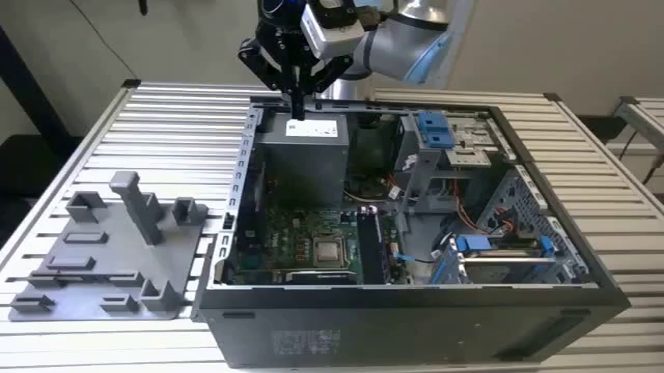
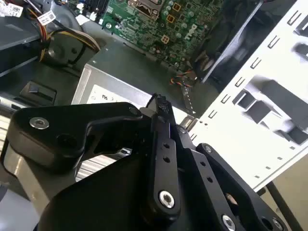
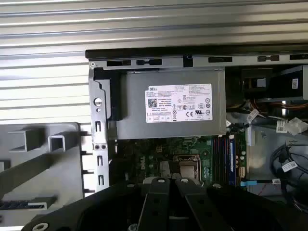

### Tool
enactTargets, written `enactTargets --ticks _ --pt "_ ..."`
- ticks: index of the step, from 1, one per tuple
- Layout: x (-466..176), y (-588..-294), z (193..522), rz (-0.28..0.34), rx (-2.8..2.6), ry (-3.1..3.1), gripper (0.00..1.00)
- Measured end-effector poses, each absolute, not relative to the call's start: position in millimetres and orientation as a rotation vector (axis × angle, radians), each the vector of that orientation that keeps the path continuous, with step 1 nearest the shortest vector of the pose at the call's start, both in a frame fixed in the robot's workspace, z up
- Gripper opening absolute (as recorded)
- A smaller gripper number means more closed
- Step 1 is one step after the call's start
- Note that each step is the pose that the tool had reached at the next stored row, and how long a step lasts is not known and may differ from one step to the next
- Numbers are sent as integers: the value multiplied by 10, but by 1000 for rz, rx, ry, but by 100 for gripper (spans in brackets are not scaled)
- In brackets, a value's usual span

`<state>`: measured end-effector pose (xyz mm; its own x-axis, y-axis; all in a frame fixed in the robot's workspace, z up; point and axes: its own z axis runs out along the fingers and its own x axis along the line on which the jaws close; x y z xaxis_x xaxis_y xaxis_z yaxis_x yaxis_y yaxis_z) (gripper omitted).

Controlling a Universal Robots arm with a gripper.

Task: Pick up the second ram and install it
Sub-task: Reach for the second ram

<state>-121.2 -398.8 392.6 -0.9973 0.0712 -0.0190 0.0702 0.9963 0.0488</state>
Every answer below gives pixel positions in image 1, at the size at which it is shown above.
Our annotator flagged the black PC case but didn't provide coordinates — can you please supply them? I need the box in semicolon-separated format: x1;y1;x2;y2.
189;95;634;369

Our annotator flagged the blue disk carrier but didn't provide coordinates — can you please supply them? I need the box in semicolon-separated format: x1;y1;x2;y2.
430;232;560;287

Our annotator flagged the white power supply label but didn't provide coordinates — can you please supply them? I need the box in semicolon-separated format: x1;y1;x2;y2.
285;119;339;138

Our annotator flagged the orange red wire bundle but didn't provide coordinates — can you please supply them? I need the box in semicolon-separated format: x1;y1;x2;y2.
495;207;515;234

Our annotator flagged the green motherboard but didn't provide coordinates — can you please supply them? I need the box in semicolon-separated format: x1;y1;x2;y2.
228;207;412;287

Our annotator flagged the black box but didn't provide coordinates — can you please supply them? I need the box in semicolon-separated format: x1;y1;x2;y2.
579;114;627;145

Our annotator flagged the black CPU socket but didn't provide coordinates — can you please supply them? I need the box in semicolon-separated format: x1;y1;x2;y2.
309;232;351;272

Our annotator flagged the black graphics card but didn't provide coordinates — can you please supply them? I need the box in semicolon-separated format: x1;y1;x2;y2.
284;270;360;286

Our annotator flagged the grey power supply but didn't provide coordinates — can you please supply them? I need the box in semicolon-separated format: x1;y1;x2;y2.
253;112;351;209

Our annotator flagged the thin black wall cable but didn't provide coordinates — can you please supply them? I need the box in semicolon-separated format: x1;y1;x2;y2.
70;0;140;81

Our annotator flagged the metal slat side table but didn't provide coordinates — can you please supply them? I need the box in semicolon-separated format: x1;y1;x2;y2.
607;96;664;156

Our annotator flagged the orange data wire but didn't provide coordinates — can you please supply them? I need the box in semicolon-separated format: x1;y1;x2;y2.
452;180;492;234

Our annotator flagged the blue drive bay latch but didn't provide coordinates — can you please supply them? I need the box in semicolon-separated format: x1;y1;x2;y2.
416;111;454;149

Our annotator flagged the grey case label sticker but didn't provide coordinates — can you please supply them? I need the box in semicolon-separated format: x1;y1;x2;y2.
272;329;341;354

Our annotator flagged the thin dark cable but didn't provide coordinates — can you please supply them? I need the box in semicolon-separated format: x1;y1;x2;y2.
643;153;662;183

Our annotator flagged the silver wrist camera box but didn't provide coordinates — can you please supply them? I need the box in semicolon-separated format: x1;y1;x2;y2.
300;0;365;60

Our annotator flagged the grey plastic parts rack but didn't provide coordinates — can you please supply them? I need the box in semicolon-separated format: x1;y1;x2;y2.
7;170;214;322

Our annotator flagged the black metal stand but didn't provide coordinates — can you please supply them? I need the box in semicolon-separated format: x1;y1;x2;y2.
0;25;79;249

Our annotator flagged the silver CPU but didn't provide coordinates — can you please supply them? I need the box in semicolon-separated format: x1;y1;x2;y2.
315;240;347;269

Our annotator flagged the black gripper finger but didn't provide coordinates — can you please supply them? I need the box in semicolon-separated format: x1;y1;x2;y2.
238;37;301;120
300;55;355;120

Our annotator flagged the silver hard disk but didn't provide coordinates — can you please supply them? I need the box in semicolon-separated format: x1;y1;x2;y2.
464;256;551;284

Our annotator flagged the grey metal drive cage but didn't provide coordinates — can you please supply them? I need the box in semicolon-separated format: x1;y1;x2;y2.
393;112;515;214

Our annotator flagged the black RAM stick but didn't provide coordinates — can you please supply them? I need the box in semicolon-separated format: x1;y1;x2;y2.
356;209;392;284

